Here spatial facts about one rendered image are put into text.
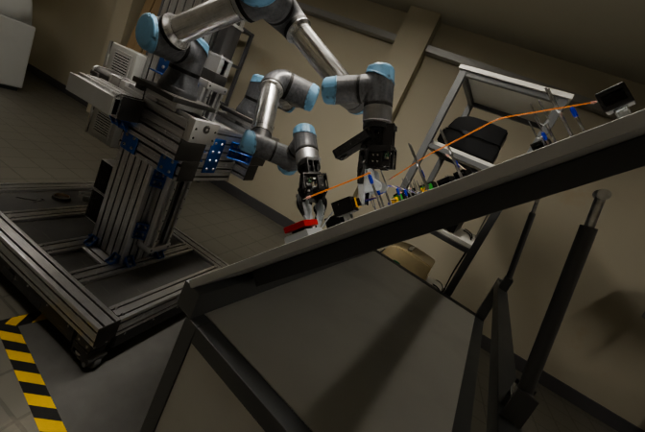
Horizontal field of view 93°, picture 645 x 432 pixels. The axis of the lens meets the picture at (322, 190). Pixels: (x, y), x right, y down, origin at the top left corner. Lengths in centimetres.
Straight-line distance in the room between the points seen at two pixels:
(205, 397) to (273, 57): 363
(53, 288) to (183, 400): 103
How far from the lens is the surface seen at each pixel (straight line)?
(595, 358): 384
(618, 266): 363
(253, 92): 172
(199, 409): 83
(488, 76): 178
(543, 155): 45
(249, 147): 102
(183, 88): 134
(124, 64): 180
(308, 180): 87
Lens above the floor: 129
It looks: 11 degrees down
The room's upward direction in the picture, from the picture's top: 25 degrees clockwise
